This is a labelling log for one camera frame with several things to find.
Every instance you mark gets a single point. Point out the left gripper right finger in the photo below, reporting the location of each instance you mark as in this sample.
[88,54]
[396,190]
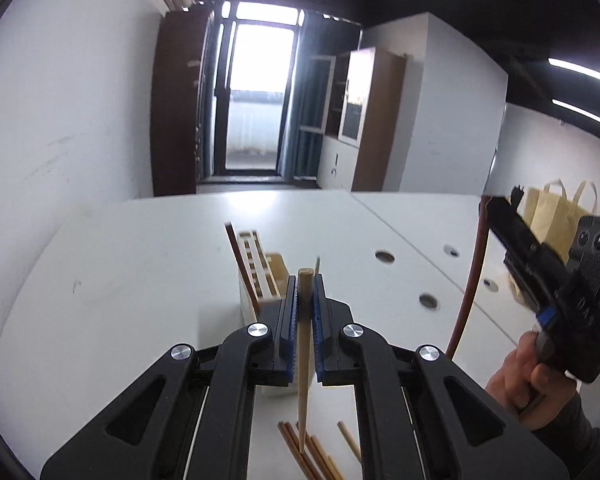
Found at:
[420,416]

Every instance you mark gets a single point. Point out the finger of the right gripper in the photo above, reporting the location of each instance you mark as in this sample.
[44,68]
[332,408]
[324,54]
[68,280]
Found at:
[538,271]

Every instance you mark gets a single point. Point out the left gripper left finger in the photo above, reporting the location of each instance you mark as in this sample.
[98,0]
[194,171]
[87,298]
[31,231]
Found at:
[188,416]

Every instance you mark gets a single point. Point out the reddish brown chopstick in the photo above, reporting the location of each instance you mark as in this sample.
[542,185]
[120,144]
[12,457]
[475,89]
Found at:
[475,270]

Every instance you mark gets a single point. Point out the light tan chopstick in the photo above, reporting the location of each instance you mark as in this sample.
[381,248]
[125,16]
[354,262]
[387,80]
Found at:
[305,338]

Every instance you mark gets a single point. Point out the dark brown chopstick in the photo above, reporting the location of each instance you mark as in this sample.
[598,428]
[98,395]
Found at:
[234,244]

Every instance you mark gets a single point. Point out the right hand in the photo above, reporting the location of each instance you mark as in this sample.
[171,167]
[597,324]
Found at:
[530,391]

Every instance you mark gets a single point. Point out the tan chopstick on table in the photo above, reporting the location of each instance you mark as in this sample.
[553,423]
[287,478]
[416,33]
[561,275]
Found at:
[351,442]

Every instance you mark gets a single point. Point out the small black object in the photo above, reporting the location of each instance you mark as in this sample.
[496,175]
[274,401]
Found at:
[516,196]

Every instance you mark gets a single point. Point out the brown chopstick on table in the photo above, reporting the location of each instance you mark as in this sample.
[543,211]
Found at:
[304,462]

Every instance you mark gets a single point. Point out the cream plastic utensil holder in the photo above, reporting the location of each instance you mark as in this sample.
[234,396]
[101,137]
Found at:
[263,299]

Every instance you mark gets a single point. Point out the brown white cabinet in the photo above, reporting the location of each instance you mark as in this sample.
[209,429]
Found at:
[356,157]

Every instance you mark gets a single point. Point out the balcony glass door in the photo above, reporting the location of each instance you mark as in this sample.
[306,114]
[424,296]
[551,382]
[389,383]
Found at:
[248,75]

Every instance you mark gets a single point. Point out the dark wooden cabinet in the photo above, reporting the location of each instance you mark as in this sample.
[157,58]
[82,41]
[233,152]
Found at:
[175,81]

